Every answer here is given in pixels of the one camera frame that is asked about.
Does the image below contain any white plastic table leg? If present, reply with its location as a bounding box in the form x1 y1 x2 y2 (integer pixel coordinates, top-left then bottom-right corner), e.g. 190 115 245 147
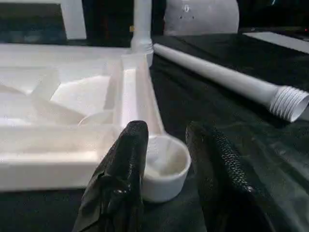
131 0 154 55
153 43 309 123

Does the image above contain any black tall furniture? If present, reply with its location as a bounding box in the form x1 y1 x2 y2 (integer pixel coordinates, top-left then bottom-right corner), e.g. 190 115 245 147
82 0 309 37

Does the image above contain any white plastic table top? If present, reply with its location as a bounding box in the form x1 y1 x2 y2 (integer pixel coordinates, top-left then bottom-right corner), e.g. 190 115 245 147
0 43 193 203

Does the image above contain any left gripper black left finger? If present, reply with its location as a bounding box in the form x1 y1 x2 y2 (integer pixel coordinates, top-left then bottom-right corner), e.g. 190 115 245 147
72 121 149 232

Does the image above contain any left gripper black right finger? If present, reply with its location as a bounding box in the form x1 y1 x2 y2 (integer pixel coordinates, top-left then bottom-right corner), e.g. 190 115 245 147
185 120 276 232

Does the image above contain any grey printed cushion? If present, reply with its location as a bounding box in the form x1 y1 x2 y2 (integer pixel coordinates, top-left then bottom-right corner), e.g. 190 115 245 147
163 0 240 35

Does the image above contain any white glass-door cabinet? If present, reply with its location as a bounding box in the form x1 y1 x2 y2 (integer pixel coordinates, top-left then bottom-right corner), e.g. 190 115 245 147
0 0 87 40

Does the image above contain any black work mat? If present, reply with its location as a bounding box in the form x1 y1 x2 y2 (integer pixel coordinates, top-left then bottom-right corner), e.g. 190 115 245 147
0 15 309 232

